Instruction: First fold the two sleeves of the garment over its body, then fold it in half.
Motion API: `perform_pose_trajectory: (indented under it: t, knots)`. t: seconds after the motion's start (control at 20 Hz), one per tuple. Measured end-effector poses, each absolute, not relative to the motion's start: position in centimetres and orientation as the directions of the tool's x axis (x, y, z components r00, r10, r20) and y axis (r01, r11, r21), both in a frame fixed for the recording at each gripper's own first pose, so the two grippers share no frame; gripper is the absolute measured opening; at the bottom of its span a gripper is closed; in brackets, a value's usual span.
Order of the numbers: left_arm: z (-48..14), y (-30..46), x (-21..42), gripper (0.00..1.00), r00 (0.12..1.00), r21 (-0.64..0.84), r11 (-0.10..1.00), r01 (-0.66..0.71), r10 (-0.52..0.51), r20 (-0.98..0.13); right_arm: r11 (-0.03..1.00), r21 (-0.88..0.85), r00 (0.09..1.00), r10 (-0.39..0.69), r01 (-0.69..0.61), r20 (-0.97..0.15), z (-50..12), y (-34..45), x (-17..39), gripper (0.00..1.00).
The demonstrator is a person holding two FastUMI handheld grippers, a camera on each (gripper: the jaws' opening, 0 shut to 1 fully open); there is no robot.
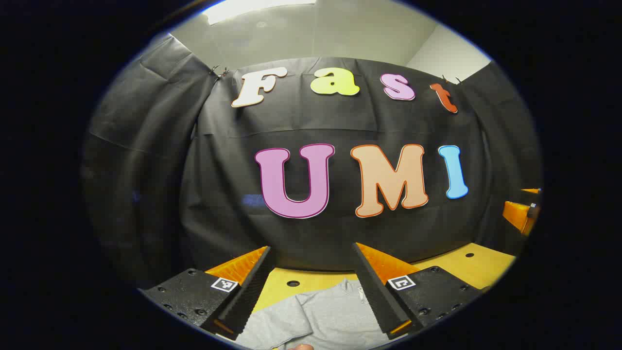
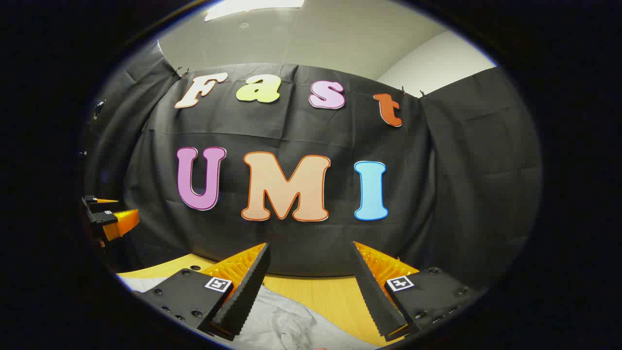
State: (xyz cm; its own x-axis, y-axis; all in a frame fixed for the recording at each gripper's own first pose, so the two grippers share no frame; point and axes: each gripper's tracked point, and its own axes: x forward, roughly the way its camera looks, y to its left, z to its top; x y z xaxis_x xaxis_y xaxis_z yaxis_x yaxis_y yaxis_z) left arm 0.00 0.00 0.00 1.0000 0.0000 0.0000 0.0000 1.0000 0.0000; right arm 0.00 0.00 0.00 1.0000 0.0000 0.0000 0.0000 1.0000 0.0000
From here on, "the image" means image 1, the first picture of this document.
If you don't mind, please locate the grey zip-neck sweatshirt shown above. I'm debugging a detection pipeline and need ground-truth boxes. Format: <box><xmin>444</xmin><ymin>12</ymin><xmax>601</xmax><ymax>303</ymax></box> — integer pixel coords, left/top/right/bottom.
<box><xmin>233</xmin><ymin>279</ymin><xmax>404</xmax><ymax>350</ymax></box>

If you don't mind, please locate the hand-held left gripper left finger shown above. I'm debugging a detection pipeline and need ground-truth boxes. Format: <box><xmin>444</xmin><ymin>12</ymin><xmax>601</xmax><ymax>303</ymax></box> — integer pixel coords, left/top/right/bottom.
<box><xmin>138</xmin><ymin>245</ymin><xmax>277</xmax><ymax>341</ymax></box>

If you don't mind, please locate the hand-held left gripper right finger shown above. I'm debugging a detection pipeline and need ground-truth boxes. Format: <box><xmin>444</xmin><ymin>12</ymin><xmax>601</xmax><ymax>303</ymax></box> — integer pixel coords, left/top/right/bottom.
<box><xmin>351</xmin><ymin>242</ymin><xmax>484</xmax><ymax>340</ymax></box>

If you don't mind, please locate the black backdrop cloth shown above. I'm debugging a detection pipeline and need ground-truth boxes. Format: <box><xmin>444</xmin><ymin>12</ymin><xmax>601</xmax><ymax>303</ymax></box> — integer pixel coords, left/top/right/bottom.
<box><xmin>80</xmin><ymin>33</ymin><xmax>542</xmax><ymax>287</ymax></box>

